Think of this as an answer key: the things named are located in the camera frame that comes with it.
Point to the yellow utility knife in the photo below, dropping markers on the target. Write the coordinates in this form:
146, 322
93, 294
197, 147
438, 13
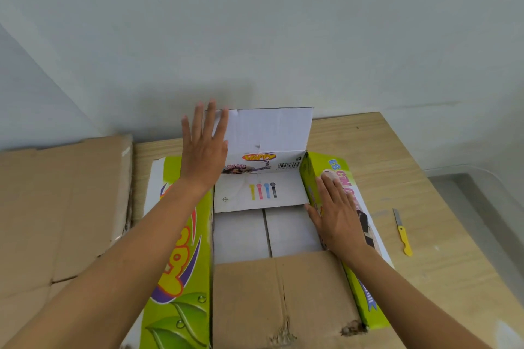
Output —
405, 242

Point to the person's right forearm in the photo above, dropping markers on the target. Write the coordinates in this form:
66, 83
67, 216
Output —
409, 308

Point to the person's left hand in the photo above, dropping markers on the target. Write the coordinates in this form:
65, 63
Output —
204, 156

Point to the person's left forearm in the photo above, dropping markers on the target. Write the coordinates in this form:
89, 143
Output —
114, 271

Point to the person's right hand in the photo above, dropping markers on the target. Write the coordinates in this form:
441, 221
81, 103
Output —
339, 226

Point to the light wooden table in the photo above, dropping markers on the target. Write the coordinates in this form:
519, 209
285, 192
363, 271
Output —
368, 148

